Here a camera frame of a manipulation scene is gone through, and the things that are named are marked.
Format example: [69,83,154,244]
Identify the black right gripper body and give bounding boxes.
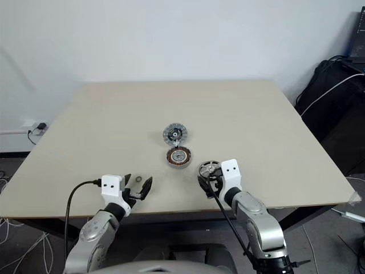
[209,167,225,200]

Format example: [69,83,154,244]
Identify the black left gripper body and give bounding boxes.
[123,187,143,211]

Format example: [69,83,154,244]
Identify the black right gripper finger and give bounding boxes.
[197,174,213,198]

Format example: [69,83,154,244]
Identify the motor stator copper windings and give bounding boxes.
[165,146,193,170]

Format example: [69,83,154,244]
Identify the grey robot torso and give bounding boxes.
[94,255,257,274]

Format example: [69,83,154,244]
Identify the black bag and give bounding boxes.
[295,58,365,175]

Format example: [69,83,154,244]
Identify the clear table corner guard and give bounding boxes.
[348,192,362,207]

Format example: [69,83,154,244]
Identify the dark computer monitor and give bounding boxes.
[349,7,365,65]

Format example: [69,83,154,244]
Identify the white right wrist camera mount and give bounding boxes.
[221,159,243,198]

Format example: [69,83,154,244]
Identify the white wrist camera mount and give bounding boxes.
[101,174,129,212]
[221,159,243,198]

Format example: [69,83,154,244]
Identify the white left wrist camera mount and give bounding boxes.
[101,174,129,212]

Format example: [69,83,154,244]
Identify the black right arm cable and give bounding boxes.
[207,174,259,271]

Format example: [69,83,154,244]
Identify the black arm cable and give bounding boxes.
[207,174,259,271]
[64,178,103,259]

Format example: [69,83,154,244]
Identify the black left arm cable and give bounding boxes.
[64,178,103,259]

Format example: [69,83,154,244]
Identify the dark table frame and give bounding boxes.
[10,203,340,239]

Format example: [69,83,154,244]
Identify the white floor cable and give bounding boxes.
[0,218,56,274]

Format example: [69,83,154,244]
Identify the white cable over bag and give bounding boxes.
[299,72,365,115]

